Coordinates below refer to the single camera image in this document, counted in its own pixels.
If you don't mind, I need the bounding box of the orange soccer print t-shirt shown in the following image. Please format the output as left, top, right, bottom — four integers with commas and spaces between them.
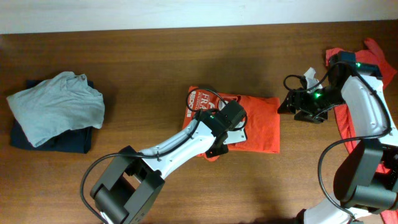
183, 86, 280, 154

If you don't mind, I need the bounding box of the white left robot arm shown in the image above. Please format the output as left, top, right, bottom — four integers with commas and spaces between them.
87, 110, 240, 223

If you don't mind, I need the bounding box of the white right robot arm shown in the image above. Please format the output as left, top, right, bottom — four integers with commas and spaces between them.
277, 62, 397, 223

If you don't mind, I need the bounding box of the red heathered t-shirt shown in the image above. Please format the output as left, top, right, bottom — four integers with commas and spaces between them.
325, 37, 398, 224

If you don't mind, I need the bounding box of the dark navy folded garment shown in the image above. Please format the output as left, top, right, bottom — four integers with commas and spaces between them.
9, 80, 94, 154

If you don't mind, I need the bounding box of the light grey folded t-shirt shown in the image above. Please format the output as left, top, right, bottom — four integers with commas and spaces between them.
6, 72, 105, 147

